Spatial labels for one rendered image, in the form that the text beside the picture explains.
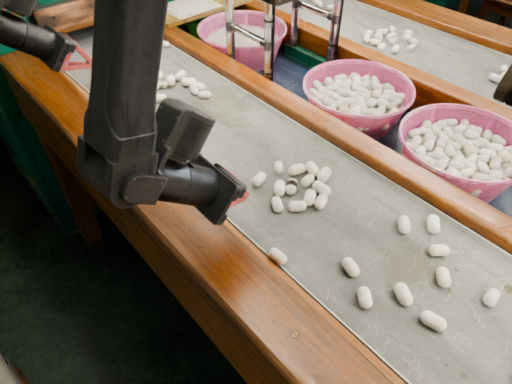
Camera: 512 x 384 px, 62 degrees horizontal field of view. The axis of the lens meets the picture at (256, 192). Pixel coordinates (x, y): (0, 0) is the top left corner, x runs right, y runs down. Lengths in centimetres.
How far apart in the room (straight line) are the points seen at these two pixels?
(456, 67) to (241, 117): 62
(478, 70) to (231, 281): 93
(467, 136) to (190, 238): 65
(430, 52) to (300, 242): 81
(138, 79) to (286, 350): 37
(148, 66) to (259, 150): 50
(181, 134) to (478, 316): 49
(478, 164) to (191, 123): 63
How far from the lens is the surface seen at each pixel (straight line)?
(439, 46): 141
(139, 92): 44
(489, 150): 101
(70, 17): 136
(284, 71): 132
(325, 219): 76
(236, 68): 113
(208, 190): 58
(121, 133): 44
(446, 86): 115
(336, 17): 123
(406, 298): 67
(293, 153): 89
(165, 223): 72
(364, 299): 65
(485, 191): 92
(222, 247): 68
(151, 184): 49
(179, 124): 50
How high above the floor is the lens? 129
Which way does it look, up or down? 44 degrees down
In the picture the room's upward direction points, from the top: straight up
